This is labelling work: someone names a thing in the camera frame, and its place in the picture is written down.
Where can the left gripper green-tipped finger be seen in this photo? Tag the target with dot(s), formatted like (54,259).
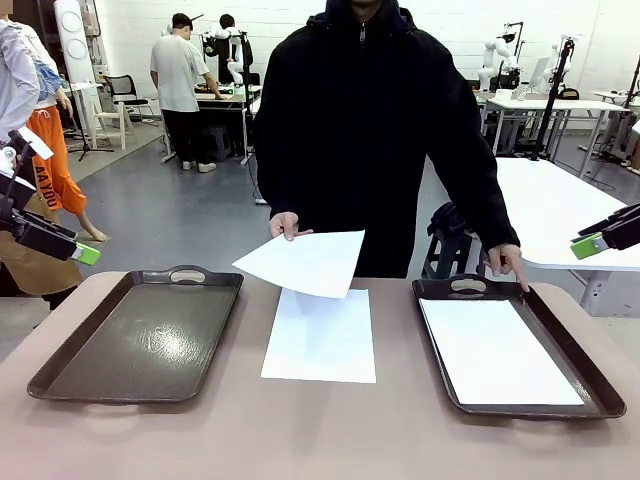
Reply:
(50,242)
(45,223)

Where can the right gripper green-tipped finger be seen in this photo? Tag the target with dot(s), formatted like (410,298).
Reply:
(615,217)
(620,235)

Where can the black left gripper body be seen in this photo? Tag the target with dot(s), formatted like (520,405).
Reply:
(7,220)

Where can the white A4 paper sheet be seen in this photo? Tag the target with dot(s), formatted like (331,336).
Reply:
(320,345)
(305,262)
(495,350)

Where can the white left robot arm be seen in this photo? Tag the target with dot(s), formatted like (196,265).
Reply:
(12,187)

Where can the small white robot arm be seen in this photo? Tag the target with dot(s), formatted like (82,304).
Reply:
(555,65)

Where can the person's left forearm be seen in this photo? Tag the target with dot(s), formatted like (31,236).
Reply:
(487,215)

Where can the white robot arm with lamp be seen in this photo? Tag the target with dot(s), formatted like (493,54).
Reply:
(492,60)

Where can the person's left hand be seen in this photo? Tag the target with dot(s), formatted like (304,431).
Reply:
(505,256)

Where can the person's right hand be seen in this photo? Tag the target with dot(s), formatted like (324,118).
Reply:
(285,225)

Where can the tan brown apron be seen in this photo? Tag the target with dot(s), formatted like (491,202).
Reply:
(35,270)

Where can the large white table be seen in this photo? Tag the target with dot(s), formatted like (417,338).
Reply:
(560,200)

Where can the mannequin in orange trousers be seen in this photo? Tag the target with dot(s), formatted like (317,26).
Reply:
(52,150)

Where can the thin black floor stand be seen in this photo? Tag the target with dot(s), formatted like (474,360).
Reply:
(85,145)

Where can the white wooden chair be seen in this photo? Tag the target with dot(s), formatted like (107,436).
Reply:
(112,122)

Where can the tall black tripod pole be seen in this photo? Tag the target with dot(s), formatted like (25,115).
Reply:
(550,110)

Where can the dark brown plastic tray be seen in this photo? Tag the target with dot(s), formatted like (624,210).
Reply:
(562,350)
(150,340)

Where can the long white work table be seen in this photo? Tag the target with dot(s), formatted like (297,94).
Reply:
(550,104)

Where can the figure in grey striped shirt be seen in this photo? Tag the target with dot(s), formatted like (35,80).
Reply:
(15,70)

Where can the black mesh office chair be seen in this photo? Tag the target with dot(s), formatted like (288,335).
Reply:
(122,87)

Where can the white monitor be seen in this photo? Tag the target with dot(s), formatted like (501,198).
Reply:
(539,75)

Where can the black cloth bundle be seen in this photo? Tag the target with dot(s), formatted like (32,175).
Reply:
(447,217)

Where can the dark step stool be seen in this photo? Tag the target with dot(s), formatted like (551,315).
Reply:
(450,260)

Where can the tall white air conditioner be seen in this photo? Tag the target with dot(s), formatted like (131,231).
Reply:
(75,45)

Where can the small grey plastic stool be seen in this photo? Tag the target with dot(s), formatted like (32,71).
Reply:
(217,142)

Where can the person in white t-shirt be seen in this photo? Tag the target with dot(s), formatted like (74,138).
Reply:
(177,70)

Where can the wood-topped work table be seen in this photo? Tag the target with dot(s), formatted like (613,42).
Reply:
(235,95)

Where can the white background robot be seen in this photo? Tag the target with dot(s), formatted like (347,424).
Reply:
(245,55)

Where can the person in black hoodie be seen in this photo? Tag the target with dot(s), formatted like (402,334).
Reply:
(360,130)

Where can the person in black clothes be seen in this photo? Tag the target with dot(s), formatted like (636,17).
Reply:
(227,22)

